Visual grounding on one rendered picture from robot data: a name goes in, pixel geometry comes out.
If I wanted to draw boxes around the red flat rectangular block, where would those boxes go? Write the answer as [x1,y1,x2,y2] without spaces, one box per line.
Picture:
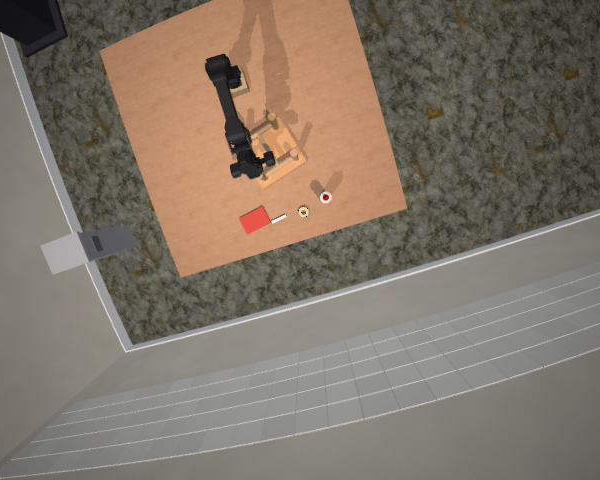
[239,206,271,234]

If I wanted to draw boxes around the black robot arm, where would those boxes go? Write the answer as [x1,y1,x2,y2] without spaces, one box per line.
[205,54,264,179]

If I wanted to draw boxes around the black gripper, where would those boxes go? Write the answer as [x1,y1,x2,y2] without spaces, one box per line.
[230,151,276,178]

